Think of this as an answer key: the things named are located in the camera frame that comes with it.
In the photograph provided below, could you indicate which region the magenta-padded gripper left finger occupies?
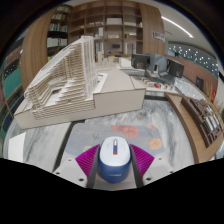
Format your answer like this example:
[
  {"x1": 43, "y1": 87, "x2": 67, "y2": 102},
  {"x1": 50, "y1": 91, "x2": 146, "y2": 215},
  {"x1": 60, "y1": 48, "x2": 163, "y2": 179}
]
[{"x1": 53, "y1": 143, "x2": 101, "y2": 189}]

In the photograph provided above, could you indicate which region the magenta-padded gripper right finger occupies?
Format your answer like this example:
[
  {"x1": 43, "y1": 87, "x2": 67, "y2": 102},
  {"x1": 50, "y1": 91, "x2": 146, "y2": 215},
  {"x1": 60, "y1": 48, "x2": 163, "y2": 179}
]
[{"x1": 128, "y1": 143, "x2": 175, "y2": 188}]

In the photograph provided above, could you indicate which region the white and blue computer mouse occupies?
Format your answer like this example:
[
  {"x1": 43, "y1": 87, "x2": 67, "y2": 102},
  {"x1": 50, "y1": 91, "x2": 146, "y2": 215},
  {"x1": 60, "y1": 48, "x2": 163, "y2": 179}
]
[{"x1": 96, "y1": 136, "x2": 133, "y2": 185}]

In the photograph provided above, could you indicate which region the pastel floral print mouse pad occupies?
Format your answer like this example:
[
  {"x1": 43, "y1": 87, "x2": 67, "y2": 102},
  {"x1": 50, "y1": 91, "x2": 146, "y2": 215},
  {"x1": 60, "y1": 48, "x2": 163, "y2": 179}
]
[{"x1": 60, "y1": 122, "x2": 165, "y2": 162}]

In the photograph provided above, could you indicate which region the brown site model on board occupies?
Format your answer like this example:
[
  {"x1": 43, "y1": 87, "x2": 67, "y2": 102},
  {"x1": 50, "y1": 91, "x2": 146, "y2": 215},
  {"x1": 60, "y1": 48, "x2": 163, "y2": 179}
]
[{"x1": 164, "y1": 91, "x2": 224, "y2": 165}]

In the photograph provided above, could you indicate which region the white paper sheet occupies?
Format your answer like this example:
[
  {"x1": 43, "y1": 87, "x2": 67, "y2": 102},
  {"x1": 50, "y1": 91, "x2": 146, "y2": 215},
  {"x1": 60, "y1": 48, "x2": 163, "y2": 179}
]
[{"x1": 6, "y1": 131, "x2": 27, "y2": 164}]

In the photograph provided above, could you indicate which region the white stepped building model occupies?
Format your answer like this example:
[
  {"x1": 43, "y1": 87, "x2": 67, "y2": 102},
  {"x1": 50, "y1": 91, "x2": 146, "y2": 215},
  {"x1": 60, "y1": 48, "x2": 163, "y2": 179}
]
[{"x1": 13, "y1": 34, "x2": 148, "y2": 131}]

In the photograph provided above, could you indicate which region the flat white site model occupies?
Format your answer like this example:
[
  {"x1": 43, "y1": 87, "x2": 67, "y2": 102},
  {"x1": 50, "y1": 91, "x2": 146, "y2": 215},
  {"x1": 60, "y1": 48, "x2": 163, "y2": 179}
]
[{"x1": 127, "y1": 74, "x2": 180, "y2": 95}]

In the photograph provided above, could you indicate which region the dark grey building model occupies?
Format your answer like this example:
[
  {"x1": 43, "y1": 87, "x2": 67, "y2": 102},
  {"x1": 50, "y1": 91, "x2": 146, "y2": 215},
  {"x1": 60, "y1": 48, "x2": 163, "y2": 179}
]
[{"x1": 130, "y1": 52, "x2": 185, "y2": 80}]

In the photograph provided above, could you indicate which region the long ceiling light strip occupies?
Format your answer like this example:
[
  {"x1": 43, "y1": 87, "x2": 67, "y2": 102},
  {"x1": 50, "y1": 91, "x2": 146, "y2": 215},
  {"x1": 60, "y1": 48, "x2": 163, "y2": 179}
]
[{"x1": 161, "y1": 15, "x2": 195, "y2": 39}]

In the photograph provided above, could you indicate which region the wooden shelf unit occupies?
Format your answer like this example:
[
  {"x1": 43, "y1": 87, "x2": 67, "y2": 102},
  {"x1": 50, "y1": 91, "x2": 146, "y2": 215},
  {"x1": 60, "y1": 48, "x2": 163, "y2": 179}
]
[{"x1": 46, "y1": 1, "x2": 168, "y2": 64}]

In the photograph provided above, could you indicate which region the red wall sign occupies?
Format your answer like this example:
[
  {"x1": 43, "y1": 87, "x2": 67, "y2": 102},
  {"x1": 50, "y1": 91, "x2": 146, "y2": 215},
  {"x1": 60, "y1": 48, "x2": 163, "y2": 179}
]
[{"x1": 210, "y1": 87, "x2": 218, "y2": 105}]

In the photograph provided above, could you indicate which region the white wall poster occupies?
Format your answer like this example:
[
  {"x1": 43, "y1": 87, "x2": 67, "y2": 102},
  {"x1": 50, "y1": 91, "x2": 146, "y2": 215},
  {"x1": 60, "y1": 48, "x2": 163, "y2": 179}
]
[{"x1": 152, "y1": 30, "x2": 167, "y2": 43}]

